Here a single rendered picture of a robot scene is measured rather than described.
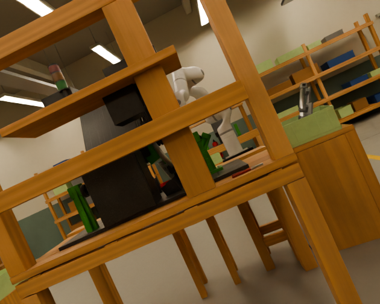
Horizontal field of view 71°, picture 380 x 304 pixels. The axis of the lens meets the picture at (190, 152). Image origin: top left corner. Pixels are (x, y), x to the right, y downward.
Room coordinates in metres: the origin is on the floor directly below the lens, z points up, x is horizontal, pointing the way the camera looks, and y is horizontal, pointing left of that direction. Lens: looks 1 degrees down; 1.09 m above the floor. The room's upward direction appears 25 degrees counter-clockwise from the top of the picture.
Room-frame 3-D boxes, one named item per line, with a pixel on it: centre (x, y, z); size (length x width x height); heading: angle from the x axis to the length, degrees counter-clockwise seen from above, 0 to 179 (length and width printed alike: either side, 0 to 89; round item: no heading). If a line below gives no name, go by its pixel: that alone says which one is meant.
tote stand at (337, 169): (2.16, -0.89, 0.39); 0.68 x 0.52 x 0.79; 166
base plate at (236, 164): (1.60, 0.29, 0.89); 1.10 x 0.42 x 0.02; 86
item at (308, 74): (6.39, -3.43, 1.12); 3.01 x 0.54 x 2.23; 83
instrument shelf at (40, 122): (1.34, 0.31, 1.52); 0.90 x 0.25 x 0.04; 86
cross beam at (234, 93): (1.23, 0.32, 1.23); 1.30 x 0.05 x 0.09; 86
